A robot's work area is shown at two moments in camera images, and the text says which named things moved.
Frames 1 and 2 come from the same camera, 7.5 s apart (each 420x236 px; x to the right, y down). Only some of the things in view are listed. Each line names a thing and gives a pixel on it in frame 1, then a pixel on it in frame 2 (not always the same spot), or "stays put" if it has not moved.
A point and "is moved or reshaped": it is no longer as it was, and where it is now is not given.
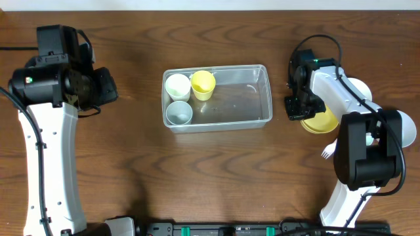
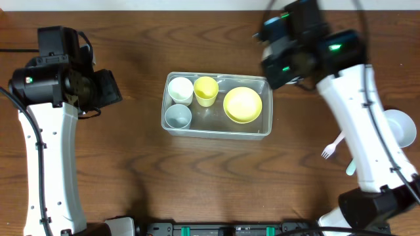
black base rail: (260, 229) stays put
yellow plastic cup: (203, 84) is moved or reshaped
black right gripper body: (303, 103) → (291, 67)
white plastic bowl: (409, 130) stays put
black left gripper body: (105, 89) stays put
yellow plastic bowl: (322, 122) → (242, 105)
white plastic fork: (329, 149) stays put
